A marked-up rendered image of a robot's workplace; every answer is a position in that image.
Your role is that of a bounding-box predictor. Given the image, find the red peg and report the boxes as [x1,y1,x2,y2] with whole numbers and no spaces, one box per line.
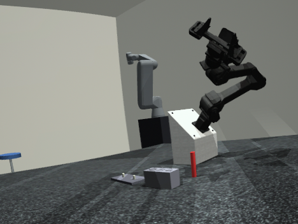
[190,151,197,178]

